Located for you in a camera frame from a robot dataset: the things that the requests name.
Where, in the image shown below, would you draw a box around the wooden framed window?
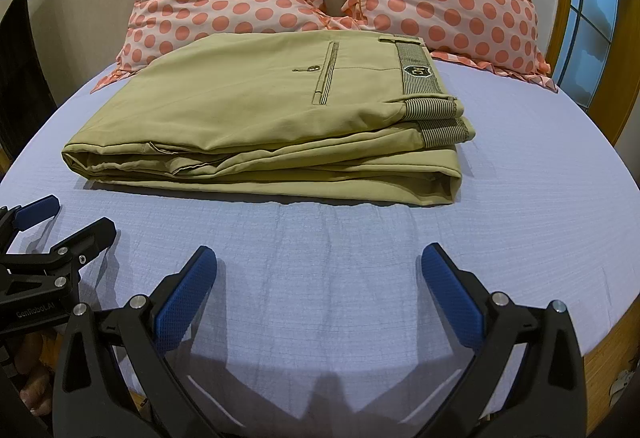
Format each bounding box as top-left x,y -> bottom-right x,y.
544,0 -> 640,146

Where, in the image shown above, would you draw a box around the khaki pants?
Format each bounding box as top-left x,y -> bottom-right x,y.
62,30 -> 476,208

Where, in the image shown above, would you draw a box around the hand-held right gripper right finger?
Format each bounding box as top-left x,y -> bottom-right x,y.
414,243 -> 587,438

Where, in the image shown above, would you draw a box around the wooden bed frame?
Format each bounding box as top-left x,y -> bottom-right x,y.
584,303 -> 640,438

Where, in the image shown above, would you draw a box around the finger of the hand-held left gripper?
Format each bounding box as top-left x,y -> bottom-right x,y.
0,195 -> 61,244
0,217 -> 117,290

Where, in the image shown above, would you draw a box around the lavender bed sheet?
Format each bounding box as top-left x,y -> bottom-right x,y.
0,49 -> 632,421

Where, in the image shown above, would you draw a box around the person's left hand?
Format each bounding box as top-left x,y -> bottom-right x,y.
14,330 -> 58,419

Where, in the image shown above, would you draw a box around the dark furniture panel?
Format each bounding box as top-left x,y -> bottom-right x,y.
0,0 -> 57,160

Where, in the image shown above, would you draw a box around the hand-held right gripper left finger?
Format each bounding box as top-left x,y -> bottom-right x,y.
52,245 -> 222,438

